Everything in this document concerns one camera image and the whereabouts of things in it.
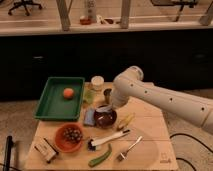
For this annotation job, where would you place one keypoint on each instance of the orange ball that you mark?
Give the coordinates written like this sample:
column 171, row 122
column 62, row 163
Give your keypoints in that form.
column 68, row 93

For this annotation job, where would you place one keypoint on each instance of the white round container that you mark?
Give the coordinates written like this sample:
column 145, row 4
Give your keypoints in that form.
column 97, row 83

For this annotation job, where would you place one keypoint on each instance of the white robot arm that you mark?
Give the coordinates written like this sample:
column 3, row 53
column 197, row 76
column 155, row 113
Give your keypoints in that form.
column 194, row 109

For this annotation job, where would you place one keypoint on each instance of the purple bowl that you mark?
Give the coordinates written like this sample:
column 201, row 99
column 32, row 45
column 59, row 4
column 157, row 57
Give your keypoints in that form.
column 105, row 120

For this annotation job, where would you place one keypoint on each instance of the white handled dish brush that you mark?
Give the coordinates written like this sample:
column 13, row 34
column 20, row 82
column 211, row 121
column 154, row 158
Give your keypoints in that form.
column 94, row 143

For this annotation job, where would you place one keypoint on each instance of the green translucent cup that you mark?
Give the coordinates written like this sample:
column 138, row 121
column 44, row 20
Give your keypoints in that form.
column 88, row 96

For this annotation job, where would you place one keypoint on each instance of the small wooden box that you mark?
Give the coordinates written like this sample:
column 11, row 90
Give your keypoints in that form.
column 43, row 146

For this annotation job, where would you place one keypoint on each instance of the red small bowl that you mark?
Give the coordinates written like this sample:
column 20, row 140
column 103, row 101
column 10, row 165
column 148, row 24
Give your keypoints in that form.
column 85, row 21

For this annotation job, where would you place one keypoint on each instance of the orange bowl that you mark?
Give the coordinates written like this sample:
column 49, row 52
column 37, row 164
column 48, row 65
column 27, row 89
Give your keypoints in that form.
column 62, row 144

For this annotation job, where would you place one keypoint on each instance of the black stand post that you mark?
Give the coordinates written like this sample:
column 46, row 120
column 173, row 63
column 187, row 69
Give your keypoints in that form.
column 7, row 156

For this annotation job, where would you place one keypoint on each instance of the wooden post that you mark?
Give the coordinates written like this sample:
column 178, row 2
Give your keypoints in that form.
column 125, row 12
column 64, row 7

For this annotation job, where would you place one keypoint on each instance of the grey triangular towel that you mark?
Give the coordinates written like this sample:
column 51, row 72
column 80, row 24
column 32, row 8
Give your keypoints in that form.
column 105, row 109

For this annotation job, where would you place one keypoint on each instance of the yellow banana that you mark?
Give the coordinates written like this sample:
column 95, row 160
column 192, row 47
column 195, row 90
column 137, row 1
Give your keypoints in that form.
column 124, row 122

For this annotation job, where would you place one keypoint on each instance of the dark grapes bunch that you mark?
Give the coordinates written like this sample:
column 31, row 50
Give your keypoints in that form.
column 72, row 135

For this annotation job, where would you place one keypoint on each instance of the black office chair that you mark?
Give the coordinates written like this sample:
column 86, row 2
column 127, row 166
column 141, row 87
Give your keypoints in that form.
column 24, row 3

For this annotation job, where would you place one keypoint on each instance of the wooden post left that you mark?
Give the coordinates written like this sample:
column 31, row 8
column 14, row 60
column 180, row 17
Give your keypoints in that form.
column 64, row 7

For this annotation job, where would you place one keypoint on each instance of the green cucumber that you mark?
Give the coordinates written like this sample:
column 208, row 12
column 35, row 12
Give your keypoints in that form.
column 98, row 160

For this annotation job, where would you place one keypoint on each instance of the blue sponge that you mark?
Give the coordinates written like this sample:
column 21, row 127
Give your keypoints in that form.
column 89, row 117

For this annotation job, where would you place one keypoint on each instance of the green plastic tray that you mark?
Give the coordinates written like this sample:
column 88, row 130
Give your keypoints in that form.
column 53, row 106

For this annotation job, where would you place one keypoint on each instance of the metal cup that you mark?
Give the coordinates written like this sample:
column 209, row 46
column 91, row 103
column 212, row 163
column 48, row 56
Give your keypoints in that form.
column 107, row 93

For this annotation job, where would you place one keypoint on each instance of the wooden post middle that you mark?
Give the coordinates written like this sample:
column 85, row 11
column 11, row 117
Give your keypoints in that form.
column 125, row 12

